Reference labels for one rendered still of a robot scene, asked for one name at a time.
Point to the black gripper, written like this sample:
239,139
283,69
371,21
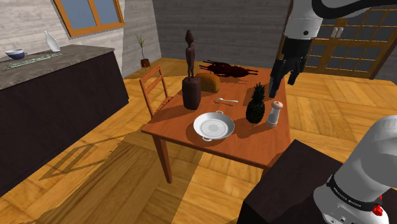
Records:
294,51

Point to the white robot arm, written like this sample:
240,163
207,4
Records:
372,155

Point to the white pepper mill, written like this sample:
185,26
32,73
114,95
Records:
274,114

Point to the dark pineapple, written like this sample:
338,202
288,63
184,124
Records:
255,108

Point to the dark red stick bundle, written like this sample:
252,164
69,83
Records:
228,69

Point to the silver spoon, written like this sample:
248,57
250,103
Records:
228,100

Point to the wooden glazed door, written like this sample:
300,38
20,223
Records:
347,56

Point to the brown bread loaf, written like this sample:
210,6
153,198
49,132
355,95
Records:
211,82

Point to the wooden table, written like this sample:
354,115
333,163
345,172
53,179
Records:
248,144

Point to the dark wooden figure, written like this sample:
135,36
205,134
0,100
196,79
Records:
191,93

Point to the dark robot stand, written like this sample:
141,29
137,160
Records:
288,183

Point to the wooden chair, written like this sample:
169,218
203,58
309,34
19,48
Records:
151,83

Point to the potted plant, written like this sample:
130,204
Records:
145,63

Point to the wooden framed window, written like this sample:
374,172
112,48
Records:
83,14

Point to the dark counter with stone top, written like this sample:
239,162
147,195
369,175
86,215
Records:
55,108

